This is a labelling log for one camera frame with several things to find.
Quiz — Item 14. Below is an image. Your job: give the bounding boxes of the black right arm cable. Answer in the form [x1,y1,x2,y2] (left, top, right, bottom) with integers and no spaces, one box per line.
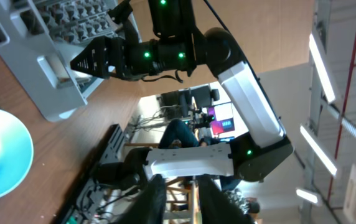
[202,0,230,32]

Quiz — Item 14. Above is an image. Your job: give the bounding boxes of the seated person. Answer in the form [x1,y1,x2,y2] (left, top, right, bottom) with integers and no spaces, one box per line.
[158,119,220,149]

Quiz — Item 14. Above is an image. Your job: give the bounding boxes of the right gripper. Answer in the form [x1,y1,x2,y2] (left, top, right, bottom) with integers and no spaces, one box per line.
[70,35,141,81]

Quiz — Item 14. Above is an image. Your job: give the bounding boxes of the grey dishwasher rack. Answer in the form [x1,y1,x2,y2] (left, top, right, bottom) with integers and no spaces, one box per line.
[0,0,119,122]

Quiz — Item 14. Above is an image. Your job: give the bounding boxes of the computer monitor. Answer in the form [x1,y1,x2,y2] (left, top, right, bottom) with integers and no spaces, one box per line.
[207,103,235,135]

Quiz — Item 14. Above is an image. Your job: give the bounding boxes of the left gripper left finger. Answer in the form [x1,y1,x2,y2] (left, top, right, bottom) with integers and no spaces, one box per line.
[113,174,167,224]

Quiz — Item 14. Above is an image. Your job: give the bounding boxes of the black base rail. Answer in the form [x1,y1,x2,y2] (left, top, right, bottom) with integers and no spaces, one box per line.
[53,124,140,224]

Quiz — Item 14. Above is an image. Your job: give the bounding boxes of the light blue bowl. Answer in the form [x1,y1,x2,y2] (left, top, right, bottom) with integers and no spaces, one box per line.
[0,110,34,198]

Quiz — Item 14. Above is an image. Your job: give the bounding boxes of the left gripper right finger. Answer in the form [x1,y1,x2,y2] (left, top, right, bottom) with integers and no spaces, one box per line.
[196,175,255,224]

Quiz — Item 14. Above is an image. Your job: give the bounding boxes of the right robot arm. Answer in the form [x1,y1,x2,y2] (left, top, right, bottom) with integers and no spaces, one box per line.
[70,1,294,182]

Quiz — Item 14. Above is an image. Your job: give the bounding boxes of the ceiling light strips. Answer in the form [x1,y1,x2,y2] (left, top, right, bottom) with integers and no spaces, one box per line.
[296,29,340,207]

